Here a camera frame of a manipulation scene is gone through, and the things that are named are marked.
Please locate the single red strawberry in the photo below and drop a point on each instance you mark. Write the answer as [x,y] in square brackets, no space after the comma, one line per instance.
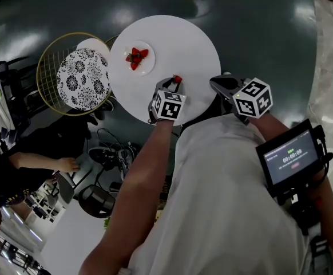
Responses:
[178,79]

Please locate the white plate with strawberries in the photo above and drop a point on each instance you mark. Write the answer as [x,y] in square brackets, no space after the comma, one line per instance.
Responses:
[150,64]

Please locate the round white side table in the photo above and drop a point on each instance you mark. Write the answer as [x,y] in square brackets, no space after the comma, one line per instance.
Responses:
[183,47]

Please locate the black round chair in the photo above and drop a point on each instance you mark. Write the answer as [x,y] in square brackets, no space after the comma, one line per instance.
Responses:
[98,200]

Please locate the pile of red strawberries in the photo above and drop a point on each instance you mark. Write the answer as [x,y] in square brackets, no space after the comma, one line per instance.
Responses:
[136,59]

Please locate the black monitor screen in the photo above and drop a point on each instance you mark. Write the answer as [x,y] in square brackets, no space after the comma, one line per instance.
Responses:
[292,159]

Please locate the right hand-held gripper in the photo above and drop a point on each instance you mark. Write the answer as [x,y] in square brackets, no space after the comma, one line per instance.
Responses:
[252,99]

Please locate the person's white shirt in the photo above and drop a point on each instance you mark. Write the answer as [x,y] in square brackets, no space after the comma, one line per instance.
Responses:
[218,205]

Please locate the person's left forearm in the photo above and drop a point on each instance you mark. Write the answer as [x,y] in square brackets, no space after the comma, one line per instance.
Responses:
[132,188]

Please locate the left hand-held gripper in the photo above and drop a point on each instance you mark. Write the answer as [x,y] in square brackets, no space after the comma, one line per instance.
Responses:
[169,106]

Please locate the person's right forearm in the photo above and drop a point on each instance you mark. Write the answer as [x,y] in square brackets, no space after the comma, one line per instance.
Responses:
[272,127]

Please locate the black monitor mount clamp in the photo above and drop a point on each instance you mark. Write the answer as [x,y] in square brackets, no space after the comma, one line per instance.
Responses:
[303,213]

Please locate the round floral cushion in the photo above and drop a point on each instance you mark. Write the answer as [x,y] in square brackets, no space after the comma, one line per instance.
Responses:
[80,79]

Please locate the white seat cushion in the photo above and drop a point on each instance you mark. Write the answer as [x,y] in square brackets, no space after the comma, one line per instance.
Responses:
[92,43]

